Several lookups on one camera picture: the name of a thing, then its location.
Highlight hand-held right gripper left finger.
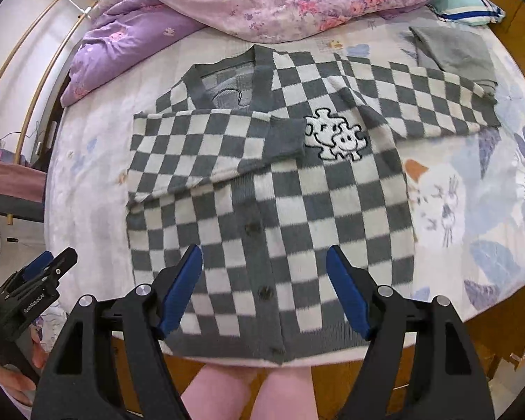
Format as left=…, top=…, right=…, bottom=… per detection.
left=30, top=244, right=203, bottom=420

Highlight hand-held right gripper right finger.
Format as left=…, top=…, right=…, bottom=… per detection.
left=326, top=246, right=495, bottom=420

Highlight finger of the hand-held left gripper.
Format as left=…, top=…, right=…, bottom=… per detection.
left=24, top=251, right=54, bottom=281
left=47, top=247, right=79, bottom=279

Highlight grey white checkered knit cardigan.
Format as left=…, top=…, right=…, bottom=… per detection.
left=125, top=45, right=502, bottom=366

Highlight wooden clothes rack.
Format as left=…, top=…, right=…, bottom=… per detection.
left=0, top=0, right=98, bottom=167

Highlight person's left hand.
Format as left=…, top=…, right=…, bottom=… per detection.
left=0, top=335, right=49, bottom=407

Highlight pale printed bed sheet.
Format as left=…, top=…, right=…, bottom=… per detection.
left=44, top=9, right=525, bottom=321

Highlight maroon cloth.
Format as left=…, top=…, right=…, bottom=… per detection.
left=0, top=155, right=48, bottom=204

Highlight person's legs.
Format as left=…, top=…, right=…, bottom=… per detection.
left=179, top=361, right=316, bottom=420

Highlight grey folded cloth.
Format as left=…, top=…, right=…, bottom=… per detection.
left=409, top=25, right=499, bottom=97

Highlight purple floral quilt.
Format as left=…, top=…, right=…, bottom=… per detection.
left=61, top=0, right=456, bottom=106

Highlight blue striped pillow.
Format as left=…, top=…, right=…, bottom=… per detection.
left=429, top=0, right=506, bottom=25

